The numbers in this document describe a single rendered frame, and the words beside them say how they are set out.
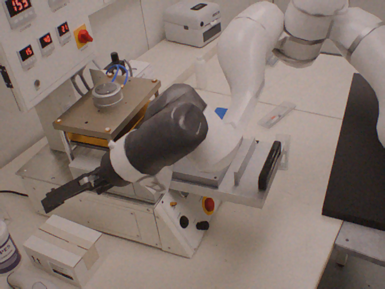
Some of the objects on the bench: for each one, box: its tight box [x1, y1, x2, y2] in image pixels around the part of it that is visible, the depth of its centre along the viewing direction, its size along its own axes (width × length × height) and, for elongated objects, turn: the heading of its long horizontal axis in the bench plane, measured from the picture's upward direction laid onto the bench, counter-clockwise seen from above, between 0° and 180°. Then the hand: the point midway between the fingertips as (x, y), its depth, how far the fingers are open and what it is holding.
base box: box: [19, 176, 194, 258], centre depth 132 cm, size 54×38×17 cm
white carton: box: [124, 60, 155, 79], centre depth 182 cm, size 12×23×7 cm, turn 161°
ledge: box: [135, 32, 222, 100], centre depth 202 cm, size 30×84×4 cm, turn 157°
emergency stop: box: [205, 198, 214, 212], centre depth 124 cm, size 2×4×4 cm, turn 165°
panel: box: [159, 189, 221, 253], centre depth 121 cm, size 2×30×19 cm, turn 165°
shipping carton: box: [22, 214, 109, 288], centre depth 115 cm, size 19×13×9 cm
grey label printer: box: [163, 0, 222, 47], centre depth 215 cm, size 25×20×17 cm
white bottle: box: [194, 55, 208, 89], centre depth 184 cm, size 5×5×14 cm
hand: (74, 195), depth 92 cm, fingers open, 13 cm apart
